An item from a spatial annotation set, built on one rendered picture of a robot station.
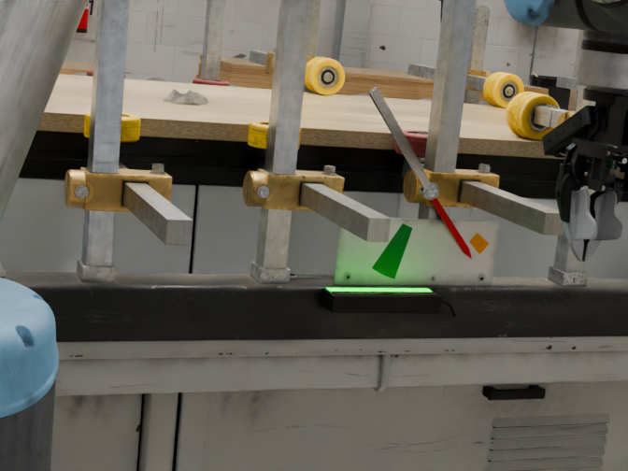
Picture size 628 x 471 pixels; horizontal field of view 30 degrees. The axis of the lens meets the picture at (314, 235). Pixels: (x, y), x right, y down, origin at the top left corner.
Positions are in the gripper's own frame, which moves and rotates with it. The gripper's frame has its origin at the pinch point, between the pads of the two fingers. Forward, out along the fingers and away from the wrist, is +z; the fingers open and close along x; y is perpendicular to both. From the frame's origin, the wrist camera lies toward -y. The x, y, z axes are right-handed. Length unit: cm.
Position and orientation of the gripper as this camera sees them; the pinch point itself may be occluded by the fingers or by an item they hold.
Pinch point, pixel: (579, 249)
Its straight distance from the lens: 150.4
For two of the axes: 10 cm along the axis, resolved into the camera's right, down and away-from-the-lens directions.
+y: 3.5, 2.2, -9.1
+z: -1.0, 9.8, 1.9
